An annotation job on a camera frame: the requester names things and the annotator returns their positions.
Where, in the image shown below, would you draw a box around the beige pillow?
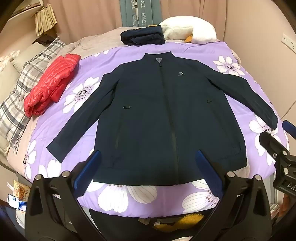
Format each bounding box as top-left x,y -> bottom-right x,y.
11,43 -> 44,72
0,62 -> 21,103

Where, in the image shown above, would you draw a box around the stack of books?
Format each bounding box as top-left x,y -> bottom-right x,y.
35,5 -> 57,36

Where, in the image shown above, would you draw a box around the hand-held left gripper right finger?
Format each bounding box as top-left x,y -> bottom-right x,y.
195,150 -> 272,241

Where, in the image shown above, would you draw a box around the pink curtain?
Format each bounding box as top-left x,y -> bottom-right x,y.
52,0 -> 123,44
162,0 -> 228,40

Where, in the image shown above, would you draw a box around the folded navy clothes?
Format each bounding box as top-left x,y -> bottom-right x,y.
120,25 -> 165,46

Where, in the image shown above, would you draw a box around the white plush goose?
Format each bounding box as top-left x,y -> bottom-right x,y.
158,17 -> 217,44

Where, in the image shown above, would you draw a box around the navy zip jacket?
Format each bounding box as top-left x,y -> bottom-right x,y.
46,52 -> 278,186

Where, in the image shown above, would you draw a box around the red down jacket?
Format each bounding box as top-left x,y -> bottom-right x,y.
24,54 -> 81,118

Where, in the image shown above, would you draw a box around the smartphone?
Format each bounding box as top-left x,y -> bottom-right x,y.
8,193 -> 29,211

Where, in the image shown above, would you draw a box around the white wall socket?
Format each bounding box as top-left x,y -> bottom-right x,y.
282,34 -> 296,50

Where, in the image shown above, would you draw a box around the white plush toys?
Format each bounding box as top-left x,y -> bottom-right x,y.
0,52 -> 15,70

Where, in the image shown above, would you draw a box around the dark brown cloth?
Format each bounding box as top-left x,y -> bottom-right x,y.
32,35 -> 57,45

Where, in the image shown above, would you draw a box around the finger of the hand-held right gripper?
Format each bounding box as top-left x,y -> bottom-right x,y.
282,120 -> 296,135
258,131 -> 290,161

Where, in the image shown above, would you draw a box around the grey plaid pillow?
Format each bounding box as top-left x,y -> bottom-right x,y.
0,37 -> 67,156

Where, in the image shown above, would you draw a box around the grey printed curtain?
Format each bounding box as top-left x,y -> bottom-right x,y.
120,0 -> 162,28

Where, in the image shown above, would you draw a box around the white wall shelf unit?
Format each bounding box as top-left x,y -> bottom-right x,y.
7,0 -> 50,24

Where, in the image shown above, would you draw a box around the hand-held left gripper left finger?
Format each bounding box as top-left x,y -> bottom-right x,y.
24,150 -> 101,241

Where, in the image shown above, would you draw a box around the yellow towel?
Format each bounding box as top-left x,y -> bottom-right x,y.
154,213 -> 205,232

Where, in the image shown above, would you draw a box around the purple floral blanket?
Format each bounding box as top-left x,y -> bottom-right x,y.
23,41 -> 289,218

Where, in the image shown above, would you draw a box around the snack packet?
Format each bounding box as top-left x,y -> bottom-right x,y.
13,180 -> 30,202

